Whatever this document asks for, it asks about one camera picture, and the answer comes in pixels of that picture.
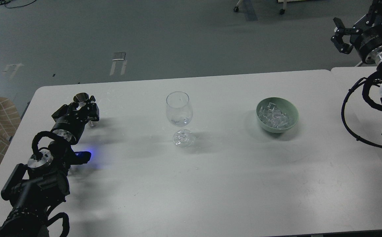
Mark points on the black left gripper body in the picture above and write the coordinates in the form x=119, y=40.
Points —
x=70, y=127

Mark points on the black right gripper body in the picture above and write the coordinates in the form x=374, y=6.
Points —
x=367, y=40

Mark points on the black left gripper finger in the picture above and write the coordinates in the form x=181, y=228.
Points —
x=65, y=110
x=93, y=113

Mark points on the steel cocktail jigger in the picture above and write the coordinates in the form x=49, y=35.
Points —
x=80, y=98

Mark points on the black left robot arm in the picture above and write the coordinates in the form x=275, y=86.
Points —
x=36, y=188

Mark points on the clear wine glass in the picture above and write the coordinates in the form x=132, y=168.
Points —
x=179, y=113

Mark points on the pile of ice cubes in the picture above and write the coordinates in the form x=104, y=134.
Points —
x=275, y=118

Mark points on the white tape floor marker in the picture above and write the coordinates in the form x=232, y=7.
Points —
x=118, y=63

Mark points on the green bowl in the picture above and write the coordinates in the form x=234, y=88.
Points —
x=284, y=105

